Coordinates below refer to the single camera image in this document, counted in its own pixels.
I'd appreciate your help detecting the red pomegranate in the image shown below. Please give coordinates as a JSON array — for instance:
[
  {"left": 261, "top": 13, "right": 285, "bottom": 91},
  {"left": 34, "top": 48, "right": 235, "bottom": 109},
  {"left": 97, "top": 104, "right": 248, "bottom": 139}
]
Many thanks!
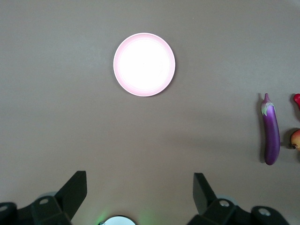
[{"left": 290, "top": 128, "right": 300, "bottom": 150}]

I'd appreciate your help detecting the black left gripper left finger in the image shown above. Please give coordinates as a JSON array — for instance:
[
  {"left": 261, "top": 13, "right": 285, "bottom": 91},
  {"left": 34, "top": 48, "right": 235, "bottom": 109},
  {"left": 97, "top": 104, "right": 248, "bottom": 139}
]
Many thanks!
[{"left": 0, "top": 170, "right": 89, "bottom": 225}]

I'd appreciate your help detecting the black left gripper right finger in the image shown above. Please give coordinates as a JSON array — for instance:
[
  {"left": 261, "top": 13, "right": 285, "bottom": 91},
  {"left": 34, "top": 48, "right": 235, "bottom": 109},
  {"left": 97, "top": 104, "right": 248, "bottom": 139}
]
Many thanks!
[{"left": 187, "top": 172, "right": 293, "bottom": 225}]

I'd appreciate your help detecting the purple eggplant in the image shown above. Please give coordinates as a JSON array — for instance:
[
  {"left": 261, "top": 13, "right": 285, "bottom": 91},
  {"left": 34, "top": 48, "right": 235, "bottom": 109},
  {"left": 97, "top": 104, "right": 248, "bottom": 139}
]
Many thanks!
[{"left": 261, "top": 93, "right": 281, "bottom": 166}]

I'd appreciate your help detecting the pink round plate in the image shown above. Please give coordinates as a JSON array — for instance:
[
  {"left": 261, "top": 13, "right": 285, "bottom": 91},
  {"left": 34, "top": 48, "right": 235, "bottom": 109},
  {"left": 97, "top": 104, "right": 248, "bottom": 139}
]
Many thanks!
[{"left": 113, "top": 32, "right": 176, "bottom": 98}]

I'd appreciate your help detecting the brown table cover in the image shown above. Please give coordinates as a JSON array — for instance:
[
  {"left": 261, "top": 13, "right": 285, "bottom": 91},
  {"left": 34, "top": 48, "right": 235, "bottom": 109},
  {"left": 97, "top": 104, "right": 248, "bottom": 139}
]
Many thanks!
[{"left": 0, "top": 0, "right": 300, "bottom": 225}]

